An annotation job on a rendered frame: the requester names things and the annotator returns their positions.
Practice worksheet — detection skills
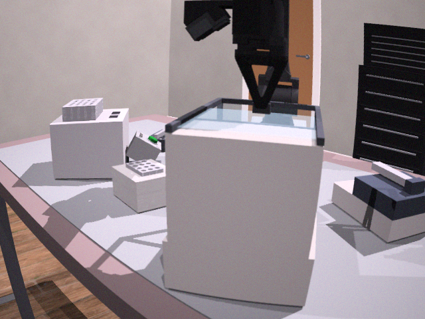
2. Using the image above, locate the light grey bench mat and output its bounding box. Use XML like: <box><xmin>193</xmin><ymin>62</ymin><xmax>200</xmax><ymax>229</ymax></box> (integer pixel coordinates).
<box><xmin>0</xmin><ymin>138</ymin><xmax>425</xmax><ymax>319</ymax></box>

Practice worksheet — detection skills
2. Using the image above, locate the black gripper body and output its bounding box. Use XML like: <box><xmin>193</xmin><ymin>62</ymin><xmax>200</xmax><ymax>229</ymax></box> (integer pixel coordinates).
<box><xmin>232</xmin><ymin>0</ymin><xmax>289</xmax><ymax>57</ymax></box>

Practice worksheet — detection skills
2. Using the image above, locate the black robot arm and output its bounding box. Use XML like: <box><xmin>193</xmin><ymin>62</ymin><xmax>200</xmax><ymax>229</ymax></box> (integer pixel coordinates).
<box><xmin>184</xmin><ymin>0</ymin><xmax>299</xmax><ymax>104</ymax></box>

